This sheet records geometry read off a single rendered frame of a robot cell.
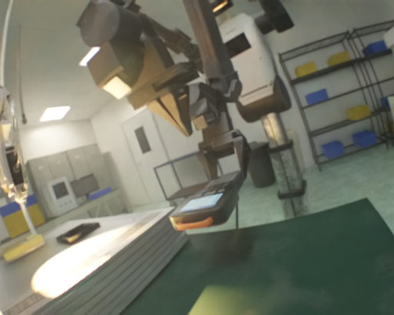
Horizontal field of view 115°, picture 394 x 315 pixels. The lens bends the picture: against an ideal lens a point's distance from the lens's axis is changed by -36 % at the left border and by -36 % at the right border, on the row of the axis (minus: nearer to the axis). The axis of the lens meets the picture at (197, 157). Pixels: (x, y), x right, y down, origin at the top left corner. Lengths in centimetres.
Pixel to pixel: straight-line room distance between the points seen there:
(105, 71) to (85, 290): 31
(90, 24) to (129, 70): 8
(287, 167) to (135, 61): 73
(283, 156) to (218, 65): 50
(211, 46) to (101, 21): 30
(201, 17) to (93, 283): 57
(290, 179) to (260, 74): 45
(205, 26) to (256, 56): 37
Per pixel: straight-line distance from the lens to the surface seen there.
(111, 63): 22
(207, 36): 48
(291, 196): 88
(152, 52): 27
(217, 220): 25
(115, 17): 23
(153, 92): 27
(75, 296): 34
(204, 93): 43
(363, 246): 35
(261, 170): 296
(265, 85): 78
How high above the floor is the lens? 98
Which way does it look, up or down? 4 degrees down
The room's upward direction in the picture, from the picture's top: 21 degrees counter-clockwise
